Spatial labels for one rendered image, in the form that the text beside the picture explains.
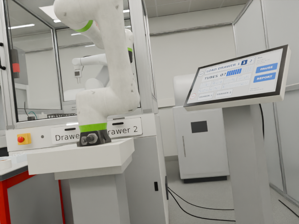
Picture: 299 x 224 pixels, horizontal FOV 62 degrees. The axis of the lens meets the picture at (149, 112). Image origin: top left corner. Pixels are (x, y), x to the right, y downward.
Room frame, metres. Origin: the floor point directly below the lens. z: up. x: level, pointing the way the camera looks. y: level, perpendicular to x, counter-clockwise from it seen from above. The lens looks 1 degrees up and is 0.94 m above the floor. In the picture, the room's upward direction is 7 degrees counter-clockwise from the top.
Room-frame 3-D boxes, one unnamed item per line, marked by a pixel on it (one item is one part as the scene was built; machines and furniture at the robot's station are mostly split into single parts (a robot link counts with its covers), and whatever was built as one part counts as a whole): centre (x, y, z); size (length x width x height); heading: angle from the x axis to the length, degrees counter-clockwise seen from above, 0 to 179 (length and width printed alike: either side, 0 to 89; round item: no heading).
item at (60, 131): (1.66, 0.52, 0.87); 0.29 x 0.02 x 0.11; 86
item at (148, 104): (2.13, 0.45, 1.47); 1.02 x 0.95 x 1.04; 86
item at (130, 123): (1.63, 0.21, 0.87); 0.29 x 0.02 x 0.11; 86
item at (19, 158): (1.42, 0.77, 0.78); 0.12 x 0.08 x 0.04; 166
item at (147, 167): (2.13, 0.44, 0.40); 1.03 x 0.95 x 0.80; 86
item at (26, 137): (1.66, 0.85, 0.88); 0.07 x 0.05 x 0.07; 86
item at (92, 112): (1.15, 0.25, 0.99); 0.16 x 0.13 x 0.19; 82
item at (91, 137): (1.09, 0.26, 0.87); 0.26 x 0.15 x 0.06; 2
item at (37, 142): (2.14, 0.45, 0.87); 1.02 x 0.95 x 0.14; 86
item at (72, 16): (1.06, 0.27, 1.41); 0.18 x 0.13 x 0.12; 172
